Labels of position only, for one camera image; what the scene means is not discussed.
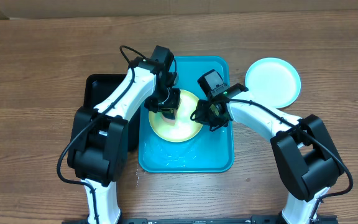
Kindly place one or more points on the light blue plate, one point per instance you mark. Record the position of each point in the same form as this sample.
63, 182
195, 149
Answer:
274, 81

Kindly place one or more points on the dark wet sponge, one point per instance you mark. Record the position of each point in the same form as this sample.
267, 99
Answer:
169, 118

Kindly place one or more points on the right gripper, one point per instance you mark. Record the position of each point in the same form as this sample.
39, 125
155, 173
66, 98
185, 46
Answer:
203, 119

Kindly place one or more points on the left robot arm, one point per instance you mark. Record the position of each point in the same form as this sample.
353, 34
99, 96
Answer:
99, 142

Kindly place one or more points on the black plastic tray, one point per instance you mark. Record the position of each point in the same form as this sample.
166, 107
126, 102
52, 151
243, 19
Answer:
98, 88

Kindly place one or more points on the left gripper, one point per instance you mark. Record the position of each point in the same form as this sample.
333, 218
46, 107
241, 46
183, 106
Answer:
173, 103

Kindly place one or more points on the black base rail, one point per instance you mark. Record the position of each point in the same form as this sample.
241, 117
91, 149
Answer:
255, 219

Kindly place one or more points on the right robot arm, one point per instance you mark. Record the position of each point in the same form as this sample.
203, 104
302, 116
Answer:
306, 158

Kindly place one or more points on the teal plastic tray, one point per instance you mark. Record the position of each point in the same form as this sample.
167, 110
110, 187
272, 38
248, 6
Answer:
207, 151

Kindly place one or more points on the yellow-green plate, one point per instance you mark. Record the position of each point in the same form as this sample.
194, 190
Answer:
184, 128

